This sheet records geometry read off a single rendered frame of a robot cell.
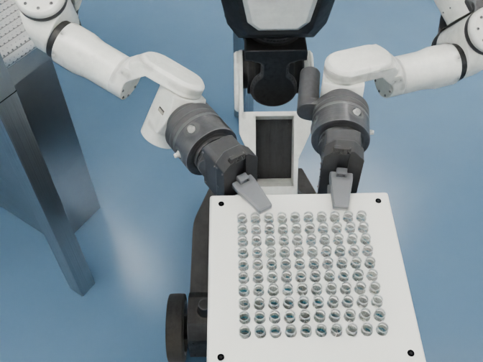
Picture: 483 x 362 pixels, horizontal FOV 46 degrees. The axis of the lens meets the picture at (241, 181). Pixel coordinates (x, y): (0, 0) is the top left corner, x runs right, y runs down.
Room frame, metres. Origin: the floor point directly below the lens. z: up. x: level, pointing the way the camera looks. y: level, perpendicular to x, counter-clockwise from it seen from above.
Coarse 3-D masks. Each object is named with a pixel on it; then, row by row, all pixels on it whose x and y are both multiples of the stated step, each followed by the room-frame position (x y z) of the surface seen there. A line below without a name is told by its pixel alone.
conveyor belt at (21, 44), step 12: (0, 0) 1.21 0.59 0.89; (12, 0) 1.21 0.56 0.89; (0, 12) 1.16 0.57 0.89; (12, 12) 1.16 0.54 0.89; (0, 24) 1.11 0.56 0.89; (12, 24) 1.11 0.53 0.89; (0, 36) 1.07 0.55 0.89; (12, 36) 1.07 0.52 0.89; (24, 36) 1.07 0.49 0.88; (0, 48) 1.02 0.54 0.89; (12, 48) 1.03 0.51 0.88; (24, 48) 1.05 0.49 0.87; (12, 60) 1.02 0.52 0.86
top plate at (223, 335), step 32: (384, 192) 0.48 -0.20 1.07; (224, 224) 0.43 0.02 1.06; (288, 224) 0.42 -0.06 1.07; (384, 224) 0.42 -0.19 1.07; (224, 256) 0.38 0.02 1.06; (320, 256) 0.38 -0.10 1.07; (384, 256) 0.38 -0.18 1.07; (224, 288) 0.33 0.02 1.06; (352, 288) 0.33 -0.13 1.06; (384, 288) 0.33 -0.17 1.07; (224, 320) 0.29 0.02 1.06; (384, 320) 0.29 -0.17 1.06; (416, 320) 0.29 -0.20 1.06; (224, 352) 0.25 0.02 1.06; (256, 352) 0.25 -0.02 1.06; (288, 352) 0.25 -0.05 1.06; (320, 352) 0.25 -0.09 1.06; (352, 352) 0.25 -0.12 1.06; (384, 352) 0.25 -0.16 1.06; (416, 352) 0.25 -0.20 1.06
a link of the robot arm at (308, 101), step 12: (300, 72) 0.74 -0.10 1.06; (312, 72) 0.73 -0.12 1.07; (300, 84) 0.71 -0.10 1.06; (312, 84) 0.70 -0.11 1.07; (324, 84) 0.68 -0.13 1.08; (336, 84) 0.68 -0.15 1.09; (360, 84) 0.68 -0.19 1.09; (300, 96) 0.67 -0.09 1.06; (312, 96) 0.67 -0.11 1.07; (324, 96) 0.65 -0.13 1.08; (336, 96) 0.64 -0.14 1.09; (348, 96) 0.64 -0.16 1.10; (360, 96) 0.65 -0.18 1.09; (300, 108) 0.65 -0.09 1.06; (312, 108) 0.65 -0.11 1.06
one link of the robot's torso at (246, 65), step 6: (300, 60) 0.98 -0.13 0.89; (246, 66) 0.98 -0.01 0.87; (252, 66) 0.97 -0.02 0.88; (258, 66) 0.96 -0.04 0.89; (294, 66) 0.97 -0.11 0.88; (300, 66) 0.97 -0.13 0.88; (246, 72) 0.97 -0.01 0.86; (252, 72) 0.96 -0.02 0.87; (258, 72) 0.95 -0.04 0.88; (294, 72) 0.96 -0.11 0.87; (246, 78) 0.97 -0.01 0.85; (252, 78) 0.95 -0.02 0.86; (246, 84) 0.97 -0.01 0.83
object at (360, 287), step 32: (256, 224) 0.42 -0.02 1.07; (320, 224) 0.42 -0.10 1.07; (352, 224) 0.42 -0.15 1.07; (256, 256) 0.37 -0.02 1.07; (288, 256) 0.38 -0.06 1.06; (352, 256) 0.38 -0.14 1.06; (256, 288) 0.33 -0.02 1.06; (288, 288) 0.33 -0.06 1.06; (320, 288) 0.33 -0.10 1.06; (256, 320) 0.29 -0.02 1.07; (288, 320) 0.29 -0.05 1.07; (320, 320) 0.29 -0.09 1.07; (352, 320) 0.29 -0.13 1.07
